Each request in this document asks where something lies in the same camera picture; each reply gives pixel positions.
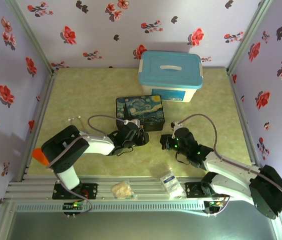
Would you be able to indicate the brass padlock silver shackle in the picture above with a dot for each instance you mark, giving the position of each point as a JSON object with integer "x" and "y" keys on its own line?
{"x": 143, "y": 128}

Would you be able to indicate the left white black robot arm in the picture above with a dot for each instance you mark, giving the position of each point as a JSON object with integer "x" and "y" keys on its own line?
{"x": 98, "y": 146}

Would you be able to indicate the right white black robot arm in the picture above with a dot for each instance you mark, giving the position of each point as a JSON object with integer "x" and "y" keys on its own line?
{"x": 233, "y": 170}

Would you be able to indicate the starry night tin box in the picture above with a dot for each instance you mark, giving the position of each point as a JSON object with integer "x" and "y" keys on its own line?
{"x": 139, "y": 108}

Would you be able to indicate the white printed packet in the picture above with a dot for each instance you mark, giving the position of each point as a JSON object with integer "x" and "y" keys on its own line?
{"x": 172, "y": 183}

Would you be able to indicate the clear bag of yellowish pieces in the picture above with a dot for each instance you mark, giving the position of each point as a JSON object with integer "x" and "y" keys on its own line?
{"x": 122, "y": 190}

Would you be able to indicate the white storage box blue lid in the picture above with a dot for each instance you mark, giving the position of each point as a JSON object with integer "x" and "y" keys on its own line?
{"x": 170, "y": 72}

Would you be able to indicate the orange plastic piece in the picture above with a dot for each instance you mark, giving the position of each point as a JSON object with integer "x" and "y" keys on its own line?
{"x": 39, "y": 156}

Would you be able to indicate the aluminium frame side rail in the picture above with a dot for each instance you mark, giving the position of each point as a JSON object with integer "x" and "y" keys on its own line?
{"x": 37, "y": 125}
{"x": 243, "y": 117}

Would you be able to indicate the aluminium frame post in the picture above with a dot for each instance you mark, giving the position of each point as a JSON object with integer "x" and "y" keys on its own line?
{"x": 248, "y": 37}
{"x": 33, "y": 37}

